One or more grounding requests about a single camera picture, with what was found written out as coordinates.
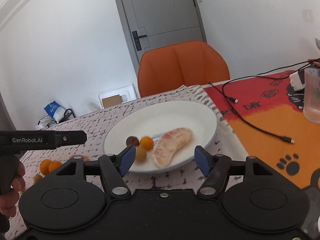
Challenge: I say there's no brown kiwi back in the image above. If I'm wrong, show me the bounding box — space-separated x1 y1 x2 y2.
135 146 147 163

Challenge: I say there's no brown kiwi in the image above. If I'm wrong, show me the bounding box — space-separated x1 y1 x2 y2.
135 146 147 163
33 174 42 183

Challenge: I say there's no dark red lychee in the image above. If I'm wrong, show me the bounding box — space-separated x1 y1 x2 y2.
126 136 140 146

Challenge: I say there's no small tangerine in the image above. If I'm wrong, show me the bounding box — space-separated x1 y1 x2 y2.
140 137 154 151

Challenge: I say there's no large orange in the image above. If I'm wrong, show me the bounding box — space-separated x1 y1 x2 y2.
39 159 52 176
48 161 62 173

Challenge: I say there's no brown kiwi front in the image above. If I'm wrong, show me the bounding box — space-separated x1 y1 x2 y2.
33 174 42 183

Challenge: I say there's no person's left hand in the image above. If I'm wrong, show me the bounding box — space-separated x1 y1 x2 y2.
1 163 25 217

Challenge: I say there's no black metal rack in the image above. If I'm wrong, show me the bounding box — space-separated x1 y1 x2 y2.
35 108 75 131

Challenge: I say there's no patterned white tablecloth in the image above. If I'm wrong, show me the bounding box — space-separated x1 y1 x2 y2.
4 84 251 240

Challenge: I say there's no blue white bag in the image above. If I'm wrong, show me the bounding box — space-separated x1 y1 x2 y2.
44 101 66 123

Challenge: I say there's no white ceramic plate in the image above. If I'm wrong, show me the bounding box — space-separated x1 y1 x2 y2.
104 101 217 174

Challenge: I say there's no brown cardboard piece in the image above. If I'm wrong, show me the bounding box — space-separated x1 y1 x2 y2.
101 94 122 108

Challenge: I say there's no orange red table mat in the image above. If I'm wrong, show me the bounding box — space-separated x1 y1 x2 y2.
205 70 319 188

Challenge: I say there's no white foam packaging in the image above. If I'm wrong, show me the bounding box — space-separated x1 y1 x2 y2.
98 84 137 109

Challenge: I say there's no orange chair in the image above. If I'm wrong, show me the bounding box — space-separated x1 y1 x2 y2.
137 41 230 97

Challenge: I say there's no black object table edge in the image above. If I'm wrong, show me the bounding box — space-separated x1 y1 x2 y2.
301 186 320 239

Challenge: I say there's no ribbed clear glass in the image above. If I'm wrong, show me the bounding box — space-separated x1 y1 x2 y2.
303 67 320 124

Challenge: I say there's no white power adapter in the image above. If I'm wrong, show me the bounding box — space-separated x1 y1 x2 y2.
289 67 310 92

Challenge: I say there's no grey door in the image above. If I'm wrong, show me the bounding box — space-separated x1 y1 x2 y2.
116 0 207 71

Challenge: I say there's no black usb cable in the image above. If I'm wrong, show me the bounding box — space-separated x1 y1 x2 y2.
208 57 320 145

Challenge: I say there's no black door handle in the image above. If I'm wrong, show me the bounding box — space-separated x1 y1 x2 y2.
132 31 147 51

